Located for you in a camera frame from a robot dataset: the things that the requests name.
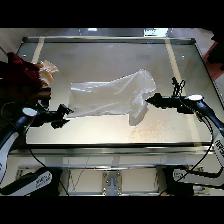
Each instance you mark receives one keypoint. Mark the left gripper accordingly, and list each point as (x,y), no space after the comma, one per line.
(60,111)

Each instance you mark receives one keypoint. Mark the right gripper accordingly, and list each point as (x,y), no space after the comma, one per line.
(166,102)

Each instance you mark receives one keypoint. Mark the white shirt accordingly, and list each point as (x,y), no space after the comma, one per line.
(113,96)

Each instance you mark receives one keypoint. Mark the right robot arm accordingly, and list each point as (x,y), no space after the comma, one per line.
(208,113)

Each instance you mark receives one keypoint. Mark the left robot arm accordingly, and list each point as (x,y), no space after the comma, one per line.
(13,130)

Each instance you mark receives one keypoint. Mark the dark brown garment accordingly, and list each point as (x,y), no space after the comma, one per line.
(38,96)

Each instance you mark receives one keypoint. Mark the cream garment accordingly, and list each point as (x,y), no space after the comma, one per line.
(48,70)

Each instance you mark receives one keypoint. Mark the red garment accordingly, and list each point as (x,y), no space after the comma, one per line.
(18,73)

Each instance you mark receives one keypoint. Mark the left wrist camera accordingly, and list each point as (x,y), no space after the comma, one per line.
(59,124)

